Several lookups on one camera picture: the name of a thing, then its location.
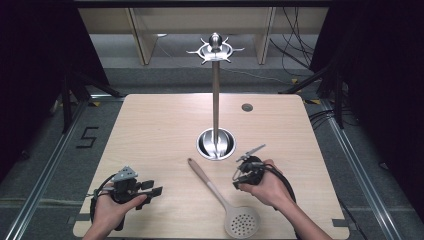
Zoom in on dark curtain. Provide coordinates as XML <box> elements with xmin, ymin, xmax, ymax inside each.
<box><xmin>0</xmin><ymin>0</ymin><xmax>112</xmax><ymax>183</ymax></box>
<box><xmin>309</xmin><ymin>0</ymin><xmax>424</xmax><ymax>214</ymax></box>

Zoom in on beige slotted spoon wooden handle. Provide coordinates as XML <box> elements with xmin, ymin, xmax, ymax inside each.
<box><xmin>187</xmin><ymin>157</ymin><xmax>262</xmax><ymax>240</ymax></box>

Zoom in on grey table corner bracket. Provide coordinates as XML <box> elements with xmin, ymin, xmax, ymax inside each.
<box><xmin>67</xmin><ymin>213</ymin><xmax>92</xmax><ymax>225</ymax></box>
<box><xmin>331</xmin><ymin>217</ymin><xmax>350</xmax><ymax>229</ymax></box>

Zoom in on metal utensil rack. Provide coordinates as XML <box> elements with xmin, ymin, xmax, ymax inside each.
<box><xmin>185</xmin><ymin>32</ymin><xmax>245</xmax><ymax>162</ymax></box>

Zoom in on black floor cables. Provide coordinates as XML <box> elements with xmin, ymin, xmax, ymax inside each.
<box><xmin>307</xmin><ymin>107</ymin><xmax>337</xmax><ymax>131</ymax></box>

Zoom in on person's right hand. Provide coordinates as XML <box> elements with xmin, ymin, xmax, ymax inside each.
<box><xmin>238</xmin><ymin>158</ymin><xmax>295</xmax><ymax>210</ymax></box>

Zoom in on light wooden shelf unit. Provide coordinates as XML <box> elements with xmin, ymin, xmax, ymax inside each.
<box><xmin>78</xmin><ymin>7</ymin><xmax>330</xmax><ymax>67</ymax></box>

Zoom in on black metal stand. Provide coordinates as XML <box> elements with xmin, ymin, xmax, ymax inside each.
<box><xmin>279</xmin><ymin>62</ymin><xmax>347</xmax><ymax>130</ymax></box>
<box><xmin>59</xmin><ymin>69</ymin><xmax>123</xmax><ymax>135</ymax></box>

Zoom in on aluminium floor rail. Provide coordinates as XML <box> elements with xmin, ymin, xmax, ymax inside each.
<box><xmin>320</xmin><ymin>99</ymin><xmax>407</xmax><ymax>240</ymax></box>
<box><xmin>2</xmin><ymin>99</ymin><xmax>88</xmax><ymax>240</ymax></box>

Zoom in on hand-held gripper black cable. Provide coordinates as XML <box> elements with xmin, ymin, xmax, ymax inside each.
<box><xmin>261</xmin><ymin>162</ymin><xmax>298</xmax><ymax>212</ymax></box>
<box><xmin>88</xmin><ymin>173</ymin><xmax>117</xmax><ymax>225</ymax></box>

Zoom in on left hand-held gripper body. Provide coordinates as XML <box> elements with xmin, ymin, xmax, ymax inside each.
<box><xmin>109</xmin><ymin>165</ymin><xmax>145</xmax><ymax>205</ymax></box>

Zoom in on bundle of black hanging cables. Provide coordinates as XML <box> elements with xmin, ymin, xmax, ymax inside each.
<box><xmin>269</xmin><ymin>7</ymin><xmax>317</xmax><ymax>78</ymax></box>

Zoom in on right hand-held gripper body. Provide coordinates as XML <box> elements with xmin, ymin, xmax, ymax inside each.
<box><xmin>233</xmin><ymin>143</ymin><xmax>267</xmax><ymax>186</ymax></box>

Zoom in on right hand-held gripper black cable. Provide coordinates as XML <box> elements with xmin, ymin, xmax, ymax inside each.
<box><xmin>261</xmin><ymin>162</ymin><xmax>298</xmax><ymax>212</ymax></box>

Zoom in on person's left hand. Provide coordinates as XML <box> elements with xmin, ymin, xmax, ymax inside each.
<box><xmin>91</xmin><ymin>191</ymin><xmax>148</xmax><ymax>232</ymax></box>

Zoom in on left hand-held gripper black cable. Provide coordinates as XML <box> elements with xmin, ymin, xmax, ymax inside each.
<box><xmin>88</xmin><ymin>173</ymin><xmax>117</xmax><ymax>225</ymax></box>

